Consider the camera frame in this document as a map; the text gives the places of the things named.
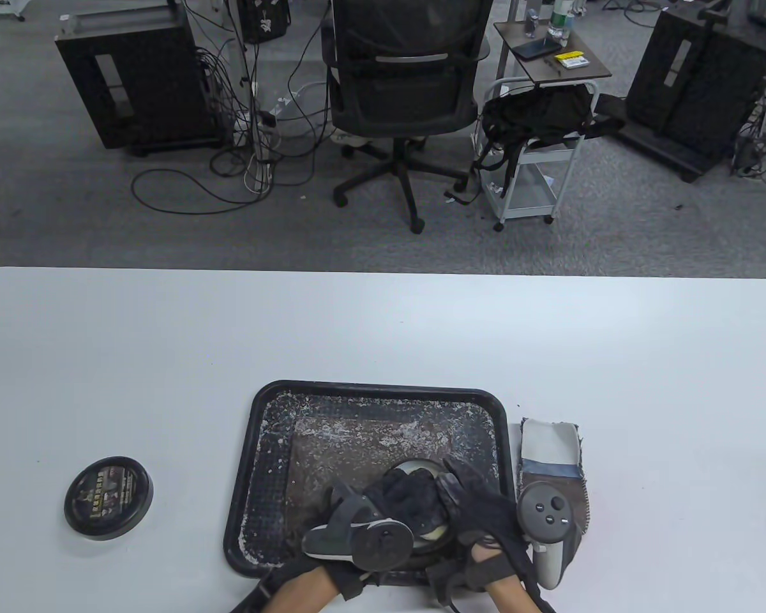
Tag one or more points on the person's right hand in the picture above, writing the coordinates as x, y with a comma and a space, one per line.
485, 511

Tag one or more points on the person's left hand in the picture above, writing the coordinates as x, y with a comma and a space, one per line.
408, 498

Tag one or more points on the black leather care cream tin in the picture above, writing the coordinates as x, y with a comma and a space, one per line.
415, 465

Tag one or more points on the brown leather bag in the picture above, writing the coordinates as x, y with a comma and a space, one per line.
345, 453

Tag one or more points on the grey polishing cloth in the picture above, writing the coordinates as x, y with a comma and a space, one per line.
549, 447

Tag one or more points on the black labelled tin lid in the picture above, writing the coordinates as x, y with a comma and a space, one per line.
108, 498

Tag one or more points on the black forearm sensor box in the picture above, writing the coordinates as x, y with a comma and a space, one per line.
252, 594

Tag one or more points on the person's right forearm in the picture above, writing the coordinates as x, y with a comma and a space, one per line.
510, 590

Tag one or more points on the person's left forearm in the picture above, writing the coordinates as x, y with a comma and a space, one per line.
300, 590

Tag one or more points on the black hanging bag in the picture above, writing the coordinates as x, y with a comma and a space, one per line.
265, 22

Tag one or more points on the left black white controller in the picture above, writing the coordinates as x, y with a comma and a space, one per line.
383, 543

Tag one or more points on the black white controller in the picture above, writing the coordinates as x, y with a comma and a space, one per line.
383, 543
546, 517

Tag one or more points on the right black white controller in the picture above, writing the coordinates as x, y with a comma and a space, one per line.
546, 517

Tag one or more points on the black plastic tray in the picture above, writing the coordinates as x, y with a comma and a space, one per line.
268, 460

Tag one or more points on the white rolling cart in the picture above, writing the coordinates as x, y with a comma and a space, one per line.
530, 191

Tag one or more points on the white power strip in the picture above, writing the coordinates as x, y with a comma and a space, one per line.
258, 175
285, 104

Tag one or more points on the black backpack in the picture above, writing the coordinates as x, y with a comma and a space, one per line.
536, 115

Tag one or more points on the black office chair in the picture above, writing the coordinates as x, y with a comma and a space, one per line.
402, 96

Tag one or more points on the small brown side table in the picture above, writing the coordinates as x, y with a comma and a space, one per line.
581, 73

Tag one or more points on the yellow box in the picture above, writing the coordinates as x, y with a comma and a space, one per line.
572, 60

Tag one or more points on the white desk leg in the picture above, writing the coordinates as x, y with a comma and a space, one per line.
246, 64

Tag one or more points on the black tablet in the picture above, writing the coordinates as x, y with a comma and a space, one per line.
536, 49

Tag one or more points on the black computer tower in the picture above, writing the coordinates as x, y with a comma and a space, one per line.
696, 96
147, 83

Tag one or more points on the green label bottle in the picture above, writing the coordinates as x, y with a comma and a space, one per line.
560, 25

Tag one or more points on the white trolley base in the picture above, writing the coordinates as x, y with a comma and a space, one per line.
3, 6

